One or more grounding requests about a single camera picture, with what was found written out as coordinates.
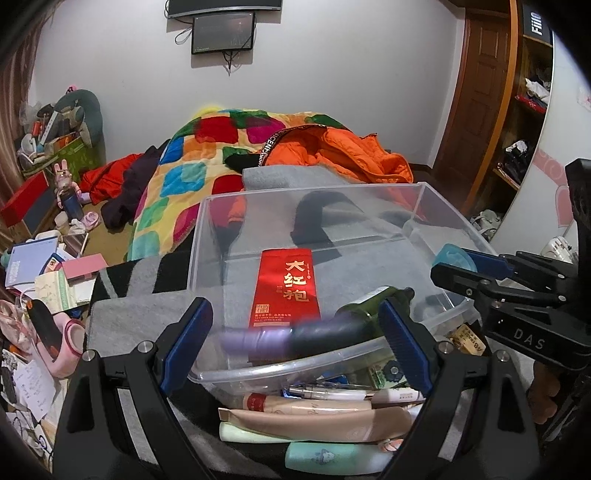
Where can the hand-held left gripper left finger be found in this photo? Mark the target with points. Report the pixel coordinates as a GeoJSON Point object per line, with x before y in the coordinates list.
{"type": "Point", "coordinates": [184, 344]}

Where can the clear plastic container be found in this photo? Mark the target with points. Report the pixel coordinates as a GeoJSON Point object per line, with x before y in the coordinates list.
{"type": "Point", "coordinates": [277, 221]}

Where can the red box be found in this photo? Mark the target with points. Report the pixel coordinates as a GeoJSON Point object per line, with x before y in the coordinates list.
{"type": "Point", "coordinates": [23, 198]}

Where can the wooden shelf unit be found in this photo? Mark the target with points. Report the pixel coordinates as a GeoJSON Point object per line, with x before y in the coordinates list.
{"type": "Point", "coordinates": [521, 120]}

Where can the white sliding wardrobe door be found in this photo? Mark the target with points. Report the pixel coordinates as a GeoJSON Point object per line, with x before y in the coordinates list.
{"type": "Point", "coordinates": [554, 138]}

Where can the grey and black blanket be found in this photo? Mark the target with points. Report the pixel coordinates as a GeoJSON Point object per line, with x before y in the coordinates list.
{"type": "Point", "coordinates": [129, 314]}

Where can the teal tube with cartoon print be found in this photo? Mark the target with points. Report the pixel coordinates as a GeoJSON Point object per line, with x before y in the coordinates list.
{"type": "Point", "coordinates": [332, 457]}

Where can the dark purple garment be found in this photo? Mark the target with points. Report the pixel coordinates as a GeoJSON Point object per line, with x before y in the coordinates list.
{"type": "Point", "coordinates": [134, 194]}

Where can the wooden door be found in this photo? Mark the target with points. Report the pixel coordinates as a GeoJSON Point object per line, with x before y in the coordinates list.
{"type": "Point", "coordinates": [480, 92]}

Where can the brown curtain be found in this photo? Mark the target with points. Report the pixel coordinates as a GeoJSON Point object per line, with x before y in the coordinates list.
{"type": "Point", "coordinates": [18, 115]}

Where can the light blue round case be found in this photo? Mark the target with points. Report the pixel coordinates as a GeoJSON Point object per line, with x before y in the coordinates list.
{"type": "Point", "coordinates": [452, 257]}

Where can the dark green bottle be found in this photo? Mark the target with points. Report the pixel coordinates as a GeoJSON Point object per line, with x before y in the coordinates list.
{"type": "Point", "coordinates": [364, 309]}

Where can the green cardboard box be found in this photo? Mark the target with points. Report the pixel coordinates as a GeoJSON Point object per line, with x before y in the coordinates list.
{"type": "Point", "coordinates": [69, 154]}

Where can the brown label tag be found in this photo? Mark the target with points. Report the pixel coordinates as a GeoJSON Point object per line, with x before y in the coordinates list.
{"type": "Point", "coordinates": [466, 339]}

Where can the purple and grey bottle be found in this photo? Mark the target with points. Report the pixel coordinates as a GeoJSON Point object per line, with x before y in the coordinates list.
{"type": "Point", "coordinates": [314, 339]}

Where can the colourful patchwork blanket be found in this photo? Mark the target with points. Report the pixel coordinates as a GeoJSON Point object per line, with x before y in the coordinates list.
{"type": "Point", "coordinates": [184, 184]}

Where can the white appliance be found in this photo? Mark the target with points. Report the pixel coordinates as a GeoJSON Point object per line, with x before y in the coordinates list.
{"type": "Point", "coordinates": [558, 249]}

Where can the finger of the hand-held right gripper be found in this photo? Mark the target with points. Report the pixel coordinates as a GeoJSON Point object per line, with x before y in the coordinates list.
{"type": "Point", "coordinates": [466, 277]}
{"type": "Point", "coordinates": [489, 263]}

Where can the green glass square ornament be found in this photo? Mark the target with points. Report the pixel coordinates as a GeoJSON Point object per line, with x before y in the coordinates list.
{"type": "Point", "coordinates": [388, 371]}

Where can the red foil tea packet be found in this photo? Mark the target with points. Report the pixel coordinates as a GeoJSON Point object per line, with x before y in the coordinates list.
{"type": "Point", "coordinates": [284, 286]}

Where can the white tube with red print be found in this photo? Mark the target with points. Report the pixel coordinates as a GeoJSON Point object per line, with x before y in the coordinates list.
{"type": "Point", "coordinates": [397, 395]}

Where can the large beige cosmetic tube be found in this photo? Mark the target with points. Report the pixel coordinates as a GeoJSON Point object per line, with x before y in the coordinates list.
{"type": "Point", "coordinates": [323, 424]}

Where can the orange down jacket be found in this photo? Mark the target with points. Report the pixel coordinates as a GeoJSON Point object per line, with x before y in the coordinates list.
{"type": "Point", "coordinates": [351, 152]}

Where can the pink slipper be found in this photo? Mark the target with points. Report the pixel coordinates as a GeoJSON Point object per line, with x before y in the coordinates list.
{"type": "Point", "coordinates": [69, 350]}

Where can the person's right hand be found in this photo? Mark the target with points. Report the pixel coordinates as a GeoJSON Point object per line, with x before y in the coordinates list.
{"type": "Point", "coordinates": [545, 392]}

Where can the red garment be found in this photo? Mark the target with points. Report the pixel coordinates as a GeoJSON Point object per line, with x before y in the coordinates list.
{"type": "Point", "coordinates": [106, 177]}

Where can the white sneakers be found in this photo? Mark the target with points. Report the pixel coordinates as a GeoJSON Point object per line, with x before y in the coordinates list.
{"type": "Point", "coordinates": [487, 220]}

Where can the black wall television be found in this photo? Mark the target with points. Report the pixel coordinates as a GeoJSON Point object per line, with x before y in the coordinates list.
{"type": "Point", "coordinates": [221, 7]}

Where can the grey green cushion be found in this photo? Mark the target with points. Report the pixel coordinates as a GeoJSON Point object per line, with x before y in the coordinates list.
{"type": "Point", "coordinates": [90, 106]}

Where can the beige tube with red cap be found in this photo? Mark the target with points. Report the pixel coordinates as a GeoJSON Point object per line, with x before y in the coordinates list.
{"type": "Point", "coordinates": [295, 404]}

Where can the pile of books and papers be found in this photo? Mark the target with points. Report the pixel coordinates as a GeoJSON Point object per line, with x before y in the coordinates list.
{"type": "Point", "coordinates": [41, 272]}

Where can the pink bunny toy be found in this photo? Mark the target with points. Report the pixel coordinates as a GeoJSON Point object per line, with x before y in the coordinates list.
{"type": "Point", "coordinates": [64, 173]}

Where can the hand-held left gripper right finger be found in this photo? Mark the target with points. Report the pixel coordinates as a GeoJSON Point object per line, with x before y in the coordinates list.
{"type": "Point", "coordinates": [406, 346]}

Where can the white pen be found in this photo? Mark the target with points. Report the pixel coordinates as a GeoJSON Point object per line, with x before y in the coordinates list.
{"type": "Point", "coordinates": [323, 392]}

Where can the black wall monitor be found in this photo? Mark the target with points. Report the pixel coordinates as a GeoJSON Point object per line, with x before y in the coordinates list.
{"type": "Point", "coordinates": [221, 32]}

